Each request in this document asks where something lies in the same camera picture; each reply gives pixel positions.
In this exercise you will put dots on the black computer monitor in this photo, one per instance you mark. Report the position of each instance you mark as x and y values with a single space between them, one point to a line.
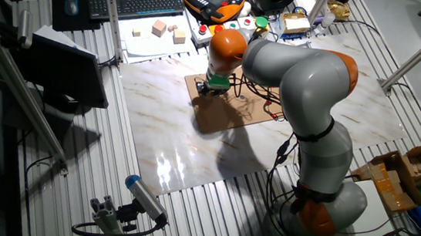
63 73

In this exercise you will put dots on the brown cardboard sheet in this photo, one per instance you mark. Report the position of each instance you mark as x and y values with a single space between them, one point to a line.
234 112

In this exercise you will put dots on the blue grey computer mouse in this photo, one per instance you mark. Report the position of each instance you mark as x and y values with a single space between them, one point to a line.
71 6

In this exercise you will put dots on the short aluminium profile stub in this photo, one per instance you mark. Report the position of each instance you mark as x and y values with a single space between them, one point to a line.
107 220

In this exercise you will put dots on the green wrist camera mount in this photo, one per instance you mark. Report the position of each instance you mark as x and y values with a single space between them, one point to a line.
219 82

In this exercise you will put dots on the medium wooden cube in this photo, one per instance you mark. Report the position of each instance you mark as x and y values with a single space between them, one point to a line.
179 37

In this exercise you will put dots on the white paper sheet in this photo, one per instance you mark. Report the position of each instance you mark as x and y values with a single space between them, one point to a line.
151 48

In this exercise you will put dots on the grey box with green button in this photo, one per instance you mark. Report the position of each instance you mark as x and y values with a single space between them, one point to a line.
233 25

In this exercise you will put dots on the white rounded object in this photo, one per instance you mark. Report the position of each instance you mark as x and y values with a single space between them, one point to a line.
246 10

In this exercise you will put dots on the silver cylindrical camera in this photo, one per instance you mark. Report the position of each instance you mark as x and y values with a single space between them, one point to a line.
24 26

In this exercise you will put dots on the grey box with small red button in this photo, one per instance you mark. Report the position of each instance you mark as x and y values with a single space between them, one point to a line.
247 24

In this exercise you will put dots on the small wooden cube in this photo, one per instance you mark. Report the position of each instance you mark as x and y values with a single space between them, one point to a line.
136 32

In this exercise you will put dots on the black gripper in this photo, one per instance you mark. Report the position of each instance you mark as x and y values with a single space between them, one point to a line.
213 90

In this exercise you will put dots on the yellow box with green button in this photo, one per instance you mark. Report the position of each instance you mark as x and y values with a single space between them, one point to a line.
261 24

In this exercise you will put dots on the small orange brown carton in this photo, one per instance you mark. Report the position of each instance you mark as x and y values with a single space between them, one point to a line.
393 193

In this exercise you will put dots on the orange box with red button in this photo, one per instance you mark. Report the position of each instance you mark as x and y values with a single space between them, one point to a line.
217 29

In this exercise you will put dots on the small carton with white label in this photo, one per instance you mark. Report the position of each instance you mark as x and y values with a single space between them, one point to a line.
295 24

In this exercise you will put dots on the black computer keyboard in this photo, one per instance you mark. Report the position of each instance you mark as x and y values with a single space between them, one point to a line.
136 5

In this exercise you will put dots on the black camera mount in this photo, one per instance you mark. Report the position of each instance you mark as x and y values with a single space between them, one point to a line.
127 214

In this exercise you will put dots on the tiny wooden piece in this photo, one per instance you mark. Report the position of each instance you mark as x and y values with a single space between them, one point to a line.
172 28

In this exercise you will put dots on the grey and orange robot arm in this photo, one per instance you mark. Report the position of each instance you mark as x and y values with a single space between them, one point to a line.
306 84

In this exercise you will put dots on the upright aluminium frame post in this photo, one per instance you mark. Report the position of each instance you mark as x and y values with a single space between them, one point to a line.
111 11

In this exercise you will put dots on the silver camera with blue end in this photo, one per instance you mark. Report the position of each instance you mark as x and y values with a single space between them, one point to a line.
145 197

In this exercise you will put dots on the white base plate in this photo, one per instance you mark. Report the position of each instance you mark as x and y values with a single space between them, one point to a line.
376 211

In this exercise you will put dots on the large wooden cube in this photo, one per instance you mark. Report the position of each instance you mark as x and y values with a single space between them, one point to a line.
159 28

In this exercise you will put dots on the white marble pattern mat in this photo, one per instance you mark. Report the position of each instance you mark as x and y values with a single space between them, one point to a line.
177 138

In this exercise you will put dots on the black mouse pad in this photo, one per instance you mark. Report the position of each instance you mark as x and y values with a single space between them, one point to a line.
59 22

